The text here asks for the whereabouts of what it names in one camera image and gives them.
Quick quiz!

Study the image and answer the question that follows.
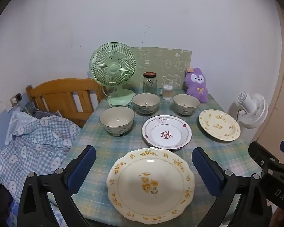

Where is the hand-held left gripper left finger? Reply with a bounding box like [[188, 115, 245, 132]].
[[17, 145, 97, 227]]

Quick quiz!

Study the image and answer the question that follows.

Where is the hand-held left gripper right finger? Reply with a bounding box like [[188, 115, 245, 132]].
[[192, 147, 272, 227]]

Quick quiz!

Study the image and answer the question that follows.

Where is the small yellow floral plate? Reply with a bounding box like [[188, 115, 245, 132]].
[[198, 109, 241, 141]]

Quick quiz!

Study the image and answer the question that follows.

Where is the large yellow floral plate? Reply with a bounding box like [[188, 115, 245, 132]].
[[106, 147, 195, 222]]

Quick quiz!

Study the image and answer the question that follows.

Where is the beige ceramic bowl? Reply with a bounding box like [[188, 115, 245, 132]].
[[173, 94, 201, 117], [132, 93, 161, 116], [99, 106, 135, 137]]

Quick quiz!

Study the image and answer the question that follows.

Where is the white plate with red pattern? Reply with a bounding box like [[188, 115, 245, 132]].
[[142, 115, 193, 150]]

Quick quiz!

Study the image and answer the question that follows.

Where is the plaid tablecloth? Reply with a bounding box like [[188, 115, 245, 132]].
[[47, 87, 263, 227]]

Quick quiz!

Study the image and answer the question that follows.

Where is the white clip fan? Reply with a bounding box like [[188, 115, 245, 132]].
[[235, 92, 269, 129]]

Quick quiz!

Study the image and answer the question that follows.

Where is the blue checked printed blanket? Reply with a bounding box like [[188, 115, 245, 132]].
[[0, 110, 82, 204]]

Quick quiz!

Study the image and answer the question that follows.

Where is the grey cloth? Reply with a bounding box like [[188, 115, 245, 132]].
[[24, 102, 50, 119]]

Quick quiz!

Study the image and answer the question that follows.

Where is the purple plush rabbit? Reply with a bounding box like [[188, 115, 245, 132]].
[[184, 67, 209, 103]]

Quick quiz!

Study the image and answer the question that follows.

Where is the wooden chair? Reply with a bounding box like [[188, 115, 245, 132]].
[[26, 78, 105, 128]]

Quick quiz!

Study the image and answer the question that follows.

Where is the clear cotton swab container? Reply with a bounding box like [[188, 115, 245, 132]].
[[162, 85, 174, 101]]

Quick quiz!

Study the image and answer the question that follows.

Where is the glass jar with dark lid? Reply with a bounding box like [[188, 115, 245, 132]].
[[142, 72, 158, 95]]

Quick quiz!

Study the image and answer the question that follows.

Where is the green desk fan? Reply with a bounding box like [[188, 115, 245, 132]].
[[89, 42, 137, 107]]

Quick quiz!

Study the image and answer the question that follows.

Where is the green cartoon printed mat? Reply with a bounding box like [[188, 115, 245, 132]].
[[130, 47, 193, 93]]

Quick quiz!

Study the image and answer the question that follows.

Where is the wall socket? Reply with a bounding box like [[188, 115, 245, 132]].
[[11, 92, 23, 107]]

